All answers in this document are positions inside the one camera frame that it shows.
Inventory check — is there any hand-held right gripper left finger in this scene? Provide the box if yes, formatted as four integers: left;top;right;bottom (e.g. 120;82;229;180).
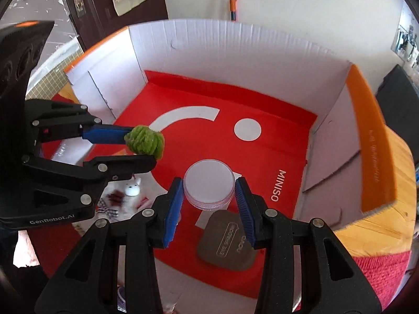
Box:
34;177;184;314

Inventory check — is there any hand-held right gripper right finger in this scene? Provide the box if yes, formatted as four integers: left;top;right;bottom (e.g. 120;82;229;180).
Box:
234;177;383;314

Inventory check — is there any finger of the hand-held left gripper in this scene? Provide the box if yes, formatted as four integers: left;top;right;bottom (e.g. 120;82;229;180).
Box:
26;100;135;144
23;154;156;210

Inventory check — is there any white plush toy green skirt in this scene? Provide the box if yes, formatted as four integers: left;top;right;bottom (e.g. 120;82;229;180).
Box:
98;175;154;220

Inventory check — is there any green yarn pom-pom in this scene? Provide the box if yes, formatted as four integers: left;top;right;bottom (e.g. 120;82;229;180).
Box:
124;124;165;161

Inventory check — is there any brown eyeshadow case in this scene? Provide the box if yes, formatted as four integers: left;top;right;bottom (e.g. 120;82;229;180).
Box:
196;210;264;272

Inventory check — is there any white round jar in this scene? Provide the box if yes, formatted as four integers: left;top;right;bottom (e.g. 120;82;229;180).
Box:
183;159;235;211

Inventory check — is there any orange cardboard box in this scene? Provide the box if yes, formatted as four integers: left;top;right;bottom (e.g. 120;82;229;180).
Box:
64;18;401;314

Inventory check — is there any red paper bag liner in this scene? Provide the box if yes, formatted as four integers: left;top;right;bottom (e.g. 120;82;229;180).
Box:
42;70;319;300

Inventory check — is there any dark brown door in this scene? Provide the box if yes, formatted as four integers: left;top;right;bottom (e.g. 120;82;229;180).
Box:
59;0;169;51

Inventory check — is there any red knit blanket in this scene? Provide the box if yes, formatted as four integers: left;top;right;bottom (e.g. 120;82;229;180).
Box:
352;250;411;308

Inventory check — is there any wall mirror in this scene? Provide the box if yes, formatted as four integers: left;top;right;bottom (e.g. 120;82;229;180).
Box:
391;23;419;63

